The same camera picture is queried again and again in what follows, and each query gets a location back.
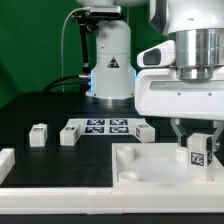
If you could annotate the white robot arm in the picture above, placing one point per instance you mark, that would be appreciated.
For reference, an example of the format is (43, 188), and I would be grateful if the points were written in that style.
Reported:
(182, 77)

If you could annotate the white marker sheet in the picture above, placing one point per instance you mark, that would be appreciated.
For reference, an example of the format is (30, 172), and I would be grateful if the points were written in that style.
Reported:
(106, 126)

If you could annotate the white fence wall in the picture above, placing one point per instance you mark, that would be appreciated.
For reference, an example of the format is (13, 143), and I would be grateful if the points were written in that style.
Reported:
(161, 199)
(7, 161)

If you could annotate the black camera on stand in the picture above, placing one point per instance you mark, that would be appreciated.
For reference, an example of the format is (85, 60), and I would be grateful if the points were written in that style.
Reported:
(97, 13)

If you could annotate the white square tabletop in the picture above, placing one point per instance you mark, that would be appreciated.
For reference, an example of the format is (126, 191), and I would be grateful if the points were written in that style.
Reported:
(155, 163)

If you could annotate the black camera stand pole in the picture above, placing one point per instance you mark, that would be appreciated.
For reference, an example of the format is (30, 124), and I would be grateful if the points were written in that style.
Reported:
(85, 59)

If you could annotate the white left fence wall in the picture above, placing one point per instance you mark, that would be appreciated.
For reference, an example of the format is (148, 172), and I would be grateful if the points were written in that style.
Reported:
(7, 161)

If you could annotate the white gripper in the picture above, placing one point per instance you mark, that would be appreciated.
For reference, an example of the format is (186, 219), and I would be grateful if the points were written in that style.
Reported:
(159, 93)

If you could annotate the white front fence wall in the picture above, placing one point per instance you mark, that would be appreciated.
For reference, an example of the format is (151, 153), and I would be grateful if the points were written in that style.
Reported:
(161, 199)

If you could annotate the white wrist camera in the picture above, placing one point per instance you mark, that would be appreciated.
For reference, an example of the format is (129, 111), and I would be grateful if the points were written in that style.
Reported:
(162, 55)

